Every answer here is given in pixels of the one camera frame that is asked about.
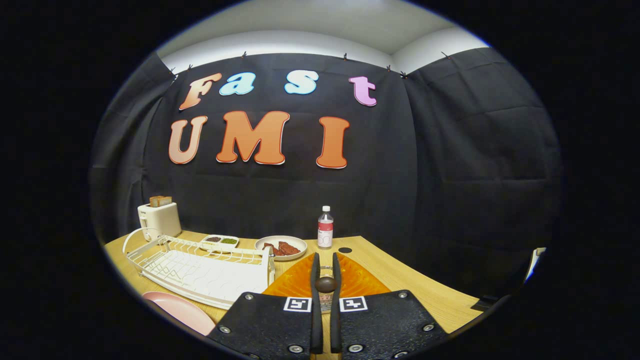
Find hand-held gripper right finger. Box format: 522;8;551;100
330;252;449;358

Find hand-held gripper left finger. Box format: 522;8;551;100
206;252;323;358

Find metal wire basket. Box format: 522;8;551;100
319;266;335;315

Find white wire dish rack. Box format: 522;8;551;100
122;228;276;310

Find pink plate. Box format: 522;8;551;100
142;291;217;337

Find white round plate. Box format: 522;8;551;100
254;235;308;262

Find clear water bottle red label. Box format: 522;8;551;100
317;205;334;249

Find white drip tray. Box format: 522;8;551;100
150;250;271;306

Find white divided snack tray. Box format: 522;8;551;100
199;234;240;252

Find white toaster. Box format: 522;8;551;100
137;202;182;242

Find black backdrop cloth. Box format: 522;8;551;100
90;47;563;303

